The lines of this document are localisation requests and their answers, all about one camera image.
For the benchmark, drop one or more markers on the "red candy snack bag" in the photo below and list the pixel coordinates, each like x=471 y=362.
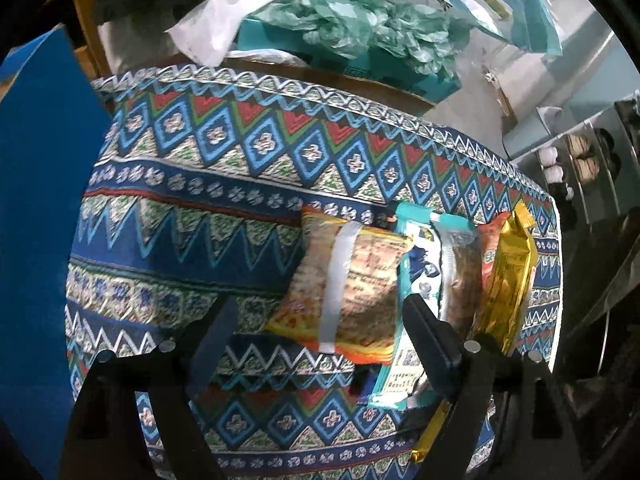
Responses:
x=489 y=234

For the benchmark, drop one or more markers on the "small gold wrapped bar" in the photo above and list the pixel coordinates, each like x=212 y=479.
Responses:
x=424 y=445

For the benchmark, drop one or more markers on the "patterned blue tablecloth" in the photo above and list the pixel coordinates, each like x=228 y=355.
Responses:
x=197 y=191

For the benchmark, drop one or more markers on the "light blue snack packet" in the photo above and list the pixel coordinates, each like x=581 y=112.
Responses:
x=443 y=268

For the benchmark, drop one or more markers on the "blue cardboard box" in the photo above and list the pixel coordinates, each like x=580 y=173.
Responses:
x=52 y=127

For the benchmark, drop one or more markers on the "grey shoe rack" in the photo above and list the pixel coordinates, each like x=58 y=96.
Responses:
x=591 y=165

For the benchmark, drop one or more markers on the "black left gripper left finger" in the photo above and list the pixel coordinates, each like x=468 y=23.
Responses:
x=104 y=438

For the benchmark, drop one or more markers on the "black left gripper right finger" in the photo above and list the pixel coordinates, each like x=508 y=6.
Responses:
x=508 y=417

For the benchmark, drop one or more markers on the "teal box with green paper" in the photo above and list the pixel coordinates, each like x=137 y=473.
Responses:
x=411 y=47

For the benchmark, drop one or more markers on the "orange round-print snack bag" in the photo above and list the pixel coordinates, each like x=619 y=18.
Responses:
x=342 y=297

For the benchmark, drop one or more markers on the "small yellow gold snack packet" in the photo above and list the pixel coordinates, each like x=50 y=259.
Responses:
x=504 y=301

